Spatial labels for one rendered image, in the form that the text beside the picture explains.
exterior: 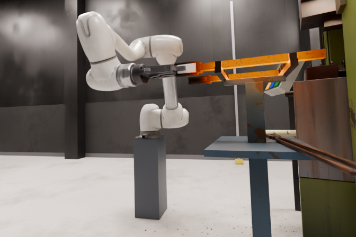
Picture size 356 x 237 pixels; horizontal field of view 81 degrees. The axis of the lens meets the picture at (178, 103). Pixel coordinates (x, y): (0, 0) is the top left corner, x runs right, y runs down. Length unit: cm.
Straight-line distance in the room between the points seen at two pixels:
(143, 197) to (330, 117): 132
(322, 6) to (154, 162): 141
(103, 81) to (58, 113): 433
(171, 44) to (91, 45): 61
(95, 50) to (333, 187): 112
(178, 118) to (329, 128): 96
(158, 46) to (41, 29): 473
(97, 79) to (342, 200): 113
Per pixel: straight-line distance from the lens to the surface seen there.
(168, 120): 163
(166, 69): 71
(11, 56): 632
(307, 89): 114
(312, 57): 71
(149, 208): 178
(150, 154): 166
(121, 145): 428
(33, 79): 571
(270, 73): 93
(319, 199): 120
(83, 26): 82
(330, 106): 114
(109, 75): 82
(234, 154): 62
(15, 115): 602
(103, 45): 81
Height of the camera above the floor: 77
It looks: 3 degrees up
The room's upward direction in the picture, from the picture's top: 2 degrees counter-clockwise
